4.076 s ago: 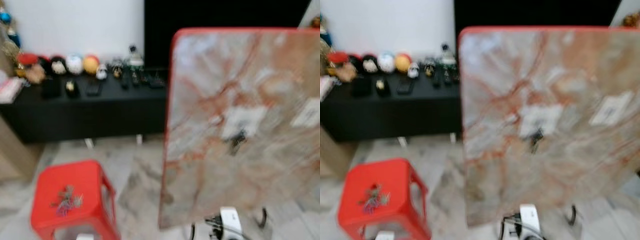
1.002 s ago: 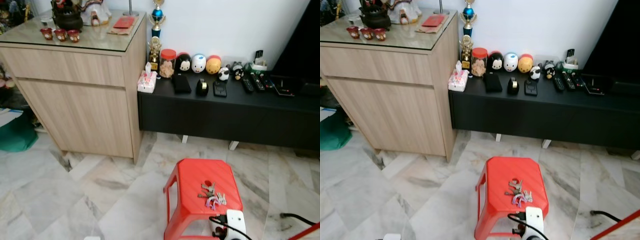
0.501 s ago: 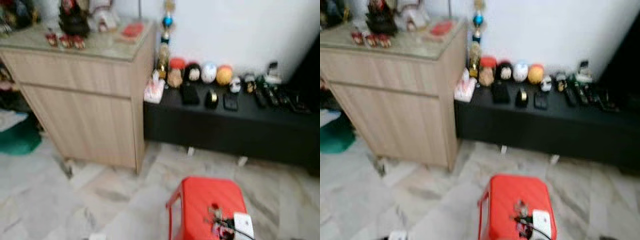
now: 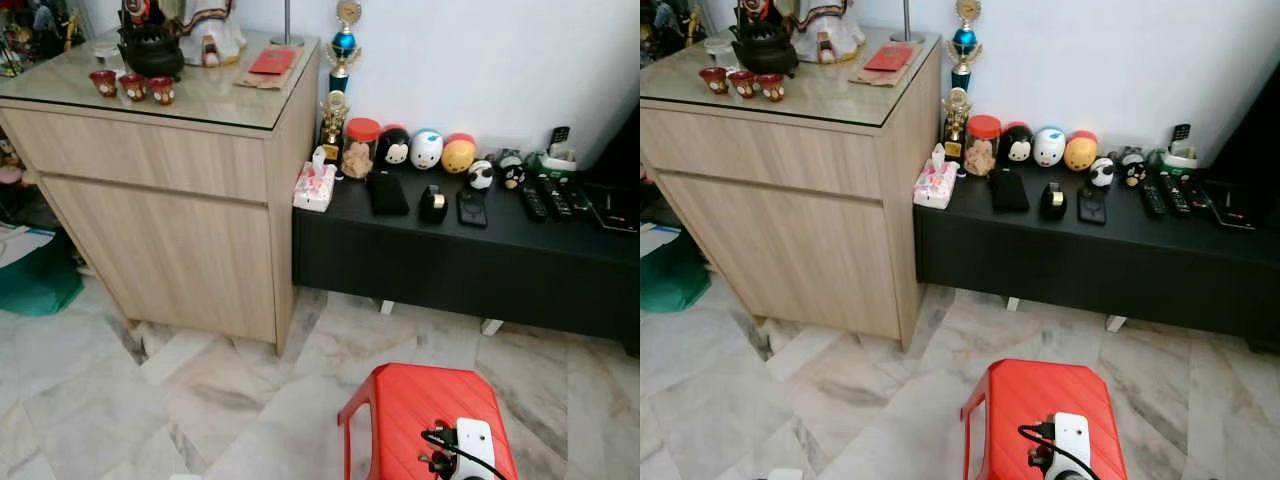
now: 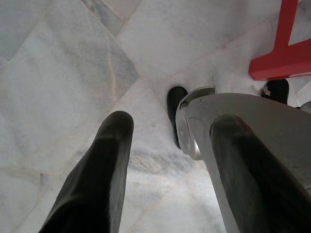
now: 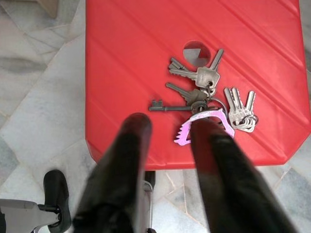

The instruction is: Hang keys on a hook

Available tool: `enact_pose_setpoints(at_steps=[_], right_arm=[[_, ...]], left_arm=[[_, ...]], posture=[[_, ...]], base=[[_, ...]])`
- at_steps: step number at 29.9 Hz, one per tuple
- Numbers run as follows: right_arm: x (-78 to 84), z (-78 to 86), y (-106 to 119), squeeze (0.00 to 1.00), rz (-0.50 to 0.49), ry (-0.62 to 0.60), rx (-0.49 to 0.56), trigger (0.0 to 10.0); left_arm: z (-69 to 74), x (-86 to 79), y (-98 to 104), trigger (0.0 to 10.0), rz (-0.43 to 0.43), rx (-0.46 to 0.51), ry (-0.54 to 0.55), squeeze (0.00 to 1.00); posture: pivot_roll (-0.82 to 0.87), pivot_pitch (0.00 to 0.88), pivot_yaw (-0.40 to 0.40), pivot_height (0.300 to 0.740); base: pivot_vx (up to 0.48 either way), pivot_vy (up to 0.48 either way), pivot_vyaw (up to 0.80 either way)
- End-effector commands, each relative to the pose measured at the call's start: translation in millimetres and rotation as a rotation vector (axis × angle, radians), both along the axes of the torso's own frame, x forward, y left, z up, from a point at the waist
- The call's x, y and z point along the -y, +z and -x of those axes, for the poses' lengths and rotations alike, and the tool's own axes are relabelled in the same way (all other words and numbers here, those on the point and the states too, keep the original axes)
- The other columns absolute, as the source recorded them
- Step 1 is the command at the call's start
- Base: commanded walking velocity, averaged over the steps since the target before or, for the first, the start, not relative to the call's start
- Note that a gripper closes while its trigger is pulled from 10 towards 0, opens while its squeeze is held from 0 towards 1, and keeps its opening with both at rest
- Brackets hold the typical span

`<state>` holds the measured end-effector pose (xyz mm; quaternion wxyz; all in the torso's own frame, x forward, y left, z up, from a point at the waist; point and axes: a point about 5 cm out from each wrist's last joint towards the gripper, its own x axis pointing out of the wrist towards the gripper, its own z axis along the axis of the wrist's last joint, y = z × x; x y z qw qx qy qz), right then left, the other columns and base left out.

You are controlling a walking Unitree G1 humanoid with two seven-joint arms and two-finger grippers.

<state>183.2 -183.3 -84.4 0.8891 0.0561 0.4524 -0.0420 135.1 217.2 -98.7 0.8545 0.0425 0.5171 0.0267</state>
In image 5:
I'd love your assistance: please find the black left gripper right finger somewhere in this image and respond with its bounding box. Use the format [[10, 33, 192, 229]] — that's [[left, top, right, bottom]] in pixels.
[[209, 114, 311, 233]]

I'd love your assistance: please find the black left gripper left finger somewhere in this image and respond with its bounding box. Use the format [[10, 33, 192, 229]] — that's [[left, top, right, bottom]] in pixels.
[[38, 110, 135, 233]]

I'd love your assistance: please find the robot black right foot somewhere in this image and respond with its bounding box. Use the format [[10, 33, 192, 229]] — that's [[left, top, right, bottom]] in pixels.
[[261, 79, 290, 105]]

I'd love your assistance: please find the robot black foot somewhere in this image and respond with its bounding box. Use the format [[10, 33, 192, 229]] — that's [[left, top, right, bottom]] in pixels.
[[261, 79, 290, 105], [166, 86, 189, 149]]

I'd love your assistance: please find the robot silver right leg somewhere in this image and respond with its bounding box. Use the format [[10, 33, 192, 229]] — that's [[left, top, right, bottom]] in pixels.
[[295, 100, 311, 111]]

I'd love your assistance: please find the robot black left foot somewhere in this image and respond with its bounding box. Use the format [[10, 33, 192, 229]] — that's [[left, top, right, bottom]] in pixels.
[[166, 86, 189, 149]]

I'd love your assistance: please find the red plastic stool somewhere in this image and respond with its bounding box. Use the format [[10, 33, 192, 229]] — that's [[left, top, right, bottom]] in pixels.
[[249, 0, 311, 81]]

